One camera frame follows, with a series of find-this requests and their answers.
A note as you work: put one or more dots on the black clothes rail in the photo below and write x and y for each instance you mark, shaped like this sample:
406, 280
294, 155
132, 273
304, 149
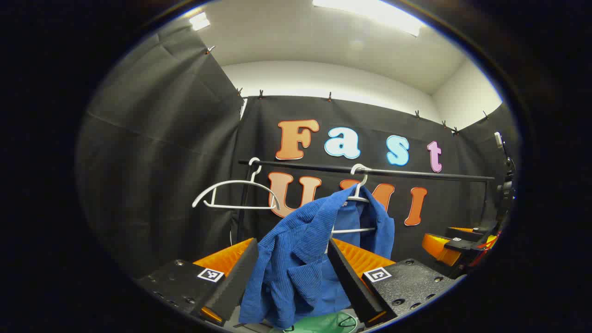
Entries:
416, 173

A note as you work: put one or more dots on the black backdrop cloth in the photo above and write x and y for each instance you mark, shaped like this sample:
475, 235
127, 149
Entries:
162, 162

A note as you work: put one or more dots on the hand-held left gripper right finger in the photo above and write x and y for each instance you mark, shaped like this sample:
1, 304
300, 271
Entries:
349, 277

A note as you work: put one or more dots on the small ceiling light panel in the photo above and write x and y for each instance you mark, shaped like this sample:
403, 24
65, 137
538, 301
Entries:
200, 21

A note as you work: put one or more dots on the white plastic hanger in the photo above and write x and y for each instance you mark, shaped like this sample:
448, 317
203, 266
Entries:
240, 207
354, 230

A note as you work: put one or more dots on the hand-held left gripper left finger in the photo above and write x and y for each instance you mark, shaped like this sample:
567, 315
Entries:
238, 273

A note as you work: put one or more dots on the green mesh laundry hamper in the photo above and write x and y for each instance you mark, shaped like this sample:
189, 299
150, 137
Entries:
319, 324

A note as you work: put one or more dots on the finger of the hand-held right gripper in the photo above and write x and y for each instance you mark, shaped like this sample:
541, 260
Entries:
465, 232
439, 247

